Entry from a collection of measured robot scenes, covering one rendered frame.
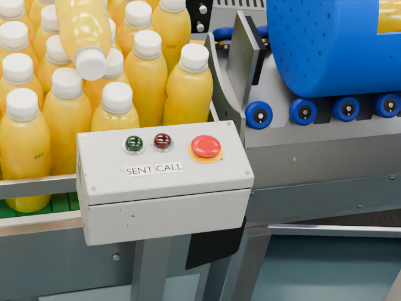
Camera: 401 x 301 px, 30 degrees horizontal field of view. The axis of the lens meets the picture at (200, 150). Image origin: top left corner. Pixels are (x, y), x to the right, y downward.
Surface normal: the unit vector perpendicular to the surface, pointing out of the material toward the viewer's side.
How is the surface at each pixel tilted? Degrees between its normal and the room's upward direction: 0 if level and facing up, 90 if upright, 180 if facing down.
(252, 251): 90
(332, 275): 0
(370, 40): 73
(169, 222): 90
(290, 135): 52
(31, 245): 90
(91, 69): 90
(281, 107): 0
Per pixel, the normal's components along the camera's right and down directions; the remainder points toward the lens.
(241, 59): -0.96, 0.09
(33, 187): 0.24, 0.72
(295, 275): 0.12, -0.69
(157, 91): 0.57, 0.64
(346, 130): 0.26, 0.15
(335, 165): 0.26, 0.45
